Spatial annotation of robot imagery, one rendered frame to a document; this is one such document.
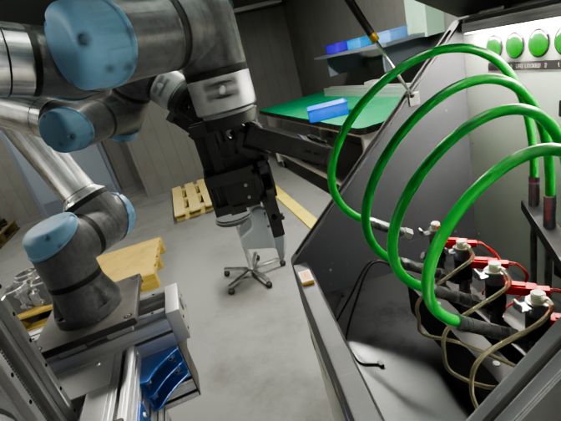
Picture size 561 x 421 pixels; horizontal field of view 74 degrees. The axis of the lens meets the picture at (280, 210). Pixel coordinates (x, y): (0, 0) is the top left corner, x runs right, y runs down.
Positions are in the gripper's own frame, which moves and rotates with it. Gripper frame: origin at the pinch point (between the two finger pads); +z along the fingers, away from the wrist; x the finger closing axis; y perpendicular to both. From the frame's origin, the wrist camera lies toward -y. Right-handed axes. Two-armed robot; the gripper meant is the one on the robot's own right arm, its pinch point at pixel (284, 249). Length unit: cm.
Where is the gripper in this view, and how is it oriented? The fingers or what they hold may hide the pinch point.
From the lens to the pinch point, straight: 53.3
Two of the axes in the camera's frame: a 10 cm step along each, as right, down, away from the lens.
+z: 2.4, 9.0, 3.6
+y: -9.6, 2.8, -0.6
